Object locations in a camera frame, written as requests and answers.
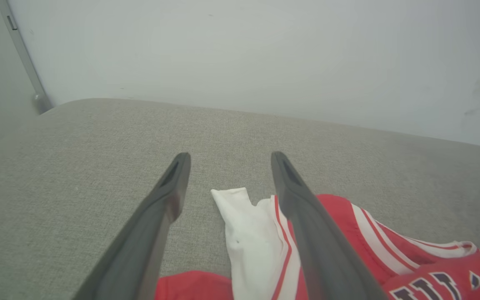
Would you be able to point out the red basketball jersey white trim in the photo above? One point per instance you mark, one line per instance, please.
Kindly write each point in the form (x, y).
(256, 237)

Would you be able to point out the grey metal pole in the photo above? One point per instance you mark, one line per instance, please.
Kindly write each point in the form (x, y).
(20, 41)

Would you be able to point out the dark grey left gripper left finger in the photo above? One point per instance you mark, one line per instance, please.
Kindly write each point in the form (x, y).
(140, 250)

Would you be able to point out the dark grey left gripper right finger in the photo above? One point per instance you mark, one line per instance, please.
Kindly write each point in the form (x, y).
(327, 254)

